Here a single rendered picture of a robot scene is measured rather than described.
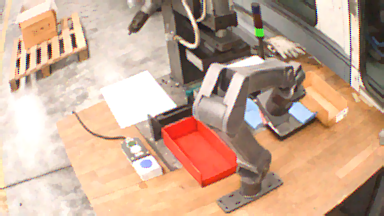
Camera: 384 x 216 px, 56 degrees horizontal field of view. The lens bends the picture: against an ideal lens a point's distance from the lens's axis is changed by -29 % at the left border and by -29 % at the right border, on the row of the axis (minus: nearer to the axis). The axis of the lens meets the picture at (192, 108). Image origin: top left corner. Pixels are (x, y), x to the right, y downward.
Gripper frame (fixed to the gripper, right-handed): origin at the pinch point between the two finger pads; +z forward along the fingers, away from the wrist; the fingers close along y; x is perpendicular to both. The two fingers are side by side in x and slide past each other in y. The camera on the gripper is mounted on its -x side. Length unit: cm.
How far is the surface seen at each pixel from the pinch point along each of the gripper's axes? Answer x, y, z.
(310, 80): -36.2, 10.0, 14.1
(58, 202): 73, 44, 146
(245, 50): -7.6, 23.5, -0.2
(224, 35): -2.4, 29.3, -3.3
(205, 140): 12.4, 7.6, 16.5
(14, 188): 108, 70, 163
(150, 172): 34.0, 3.6, 12.3
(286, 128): -10.1, -3.4, 7.6
